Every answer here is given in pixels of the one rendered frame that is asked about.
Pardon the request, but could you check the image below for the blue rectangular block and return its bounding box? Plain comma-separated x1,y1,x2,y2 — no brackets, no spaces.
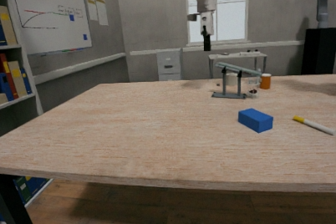
238,108,273,134

